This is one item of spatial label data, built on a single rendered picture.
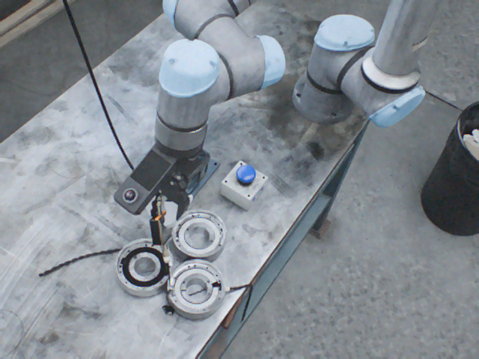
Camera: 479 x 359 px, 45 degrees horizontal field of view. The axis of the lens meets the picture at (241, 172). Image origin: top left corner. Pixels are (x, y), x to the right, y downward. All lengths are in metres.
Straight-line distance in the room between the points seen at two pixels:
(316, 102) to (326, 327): 0.90
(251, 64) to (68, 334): 0.57
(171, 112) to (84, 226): 0.44
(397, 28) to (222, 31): 0.35
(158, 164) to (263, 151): 0.45
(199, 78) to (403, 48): 0.47
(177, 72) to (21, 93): 1.79
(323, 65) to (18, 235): 0.71
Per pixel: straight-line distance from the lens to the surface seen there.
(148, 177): 0.87
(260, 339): 1.93
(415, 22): 1.06
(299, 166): 1.27
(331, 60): 1.24
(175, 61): 0.76
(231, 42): 0.84
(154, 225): 1.00
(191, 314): 1.04
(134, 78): 1.40
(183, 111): 0.79
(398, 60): 1.12
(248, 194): 1.16
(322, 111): 1.34
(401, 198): 2.32
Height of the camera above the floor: 1.81
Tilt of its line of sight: 54 degrees down
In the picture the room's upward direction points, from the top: 11 degrees clockwise
